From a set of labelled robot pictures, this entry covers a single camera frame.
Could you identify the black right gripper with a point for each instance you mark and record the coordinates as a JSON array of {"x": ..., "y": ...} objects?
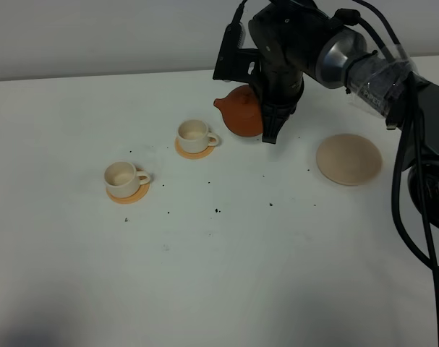
[{"x": 278, "y": 87}]

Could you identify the brown clay teapot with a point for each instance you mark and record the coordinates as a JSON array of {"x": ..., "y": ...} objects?
[{"x": 240, "y": 111}]

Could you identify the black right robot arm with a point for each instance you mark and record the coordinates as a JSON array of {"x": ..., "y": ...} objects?
[{"x": 295, "y": 39}]

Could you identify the beige round teapot coaster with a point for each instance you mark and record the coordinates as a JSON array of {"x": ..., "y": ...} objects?
[{"x": 349, "y": 159}]

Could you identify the white teacup far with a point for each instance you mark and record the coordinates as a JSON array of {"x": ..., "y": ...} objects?
[{"x": 194, "y": 136}]

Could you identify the white teacup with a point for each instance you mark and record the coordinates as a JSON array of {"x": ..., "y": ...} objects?
[
  {"x": 118, "y": 167},
  {"x": 194, "y": 136}
]

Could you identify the orange coaster far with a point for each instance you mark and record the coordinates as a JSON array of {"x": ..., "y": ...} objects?
[{"x": 192, "y": 156}]

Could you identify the orange coaster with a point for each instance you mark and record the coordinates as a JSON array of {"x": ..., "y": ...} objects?
[
  {"x": 192, "y": 156},
  {"x": 127, "y": 199}
]

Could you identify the orange coaster near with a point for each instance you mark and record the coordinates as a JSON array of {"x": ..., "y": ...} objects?
[{"x": 127, "y": 199}]

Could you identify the white teacup near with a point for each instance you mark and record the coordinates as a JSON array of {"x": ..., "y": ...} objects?
[{"x": 118, "y": 167}]

